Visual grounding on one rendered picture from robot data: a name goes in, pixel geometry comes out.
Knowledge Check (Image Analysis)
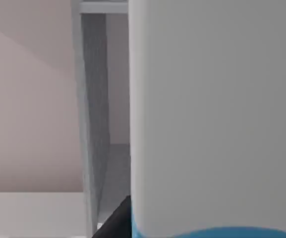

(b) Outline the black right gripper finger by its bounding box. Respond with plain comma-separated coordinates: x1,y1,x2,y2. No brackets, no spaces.
92,194,133,238

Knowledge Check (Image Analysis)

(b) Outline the white and blue bottle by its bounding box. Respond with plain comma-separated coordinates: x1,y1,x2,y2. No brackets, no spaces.
127,0,286,238

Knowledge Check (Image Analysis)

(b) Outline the grey cabinet with dark inside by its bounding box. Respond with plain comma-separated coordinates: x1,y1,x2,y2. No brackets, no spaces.
70,0,131,238

